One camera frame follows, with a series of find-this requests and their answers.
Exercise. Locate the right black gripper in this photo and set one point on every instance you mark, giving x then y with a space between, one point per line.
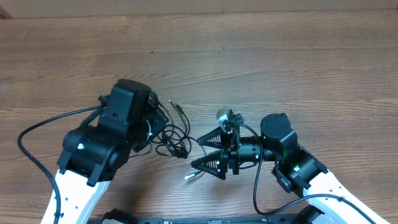
229 144

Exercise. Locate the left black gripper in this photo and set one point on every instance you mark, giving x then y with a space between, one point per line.
160 119

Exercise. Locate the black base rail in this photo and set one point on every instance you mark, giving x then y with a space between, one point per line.
214 220

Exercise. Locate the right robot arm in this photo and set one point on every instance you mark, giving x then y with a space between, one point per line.
296 170

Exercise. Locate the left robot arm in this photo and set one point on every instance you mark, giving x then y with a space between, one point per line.
128 120

